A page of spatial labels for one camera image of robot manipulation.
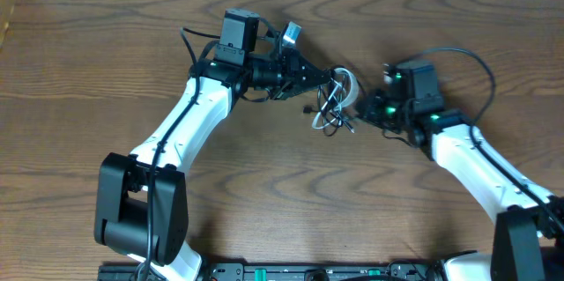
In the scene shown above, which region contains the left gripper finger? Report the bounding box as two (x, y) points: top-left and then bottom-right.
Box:
(295, 50), (330, 85)
(281, 85), (321, 100)

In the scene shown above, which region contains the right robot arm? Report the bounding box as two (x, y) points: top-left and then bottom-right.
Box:
(356, 60), (563, 280)

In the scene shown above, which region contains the left camera cable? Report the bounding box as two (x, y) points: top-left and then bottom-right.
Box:
(140, 26), (221, 281)

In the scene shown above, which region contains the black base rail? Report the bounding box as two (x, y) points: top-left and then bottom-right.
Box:
(96, 261), (446, 281)

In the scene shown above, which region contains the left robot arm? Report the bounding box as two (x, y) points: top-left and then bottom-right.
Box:
(93, 8), (330, 280)

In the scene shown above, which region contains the white USB cable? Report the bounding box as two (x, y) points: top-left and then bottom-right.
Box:
(311, 67), (360, 131)

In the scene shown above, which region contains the right camera cable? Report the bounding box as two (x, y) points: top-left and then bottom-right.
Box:
(398, 47), (564, 233)

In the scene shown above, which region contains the camera cable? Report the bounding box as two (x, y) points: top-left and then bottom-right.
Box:
(140, 26), (221, 281)
(398, 47), (564, 233)

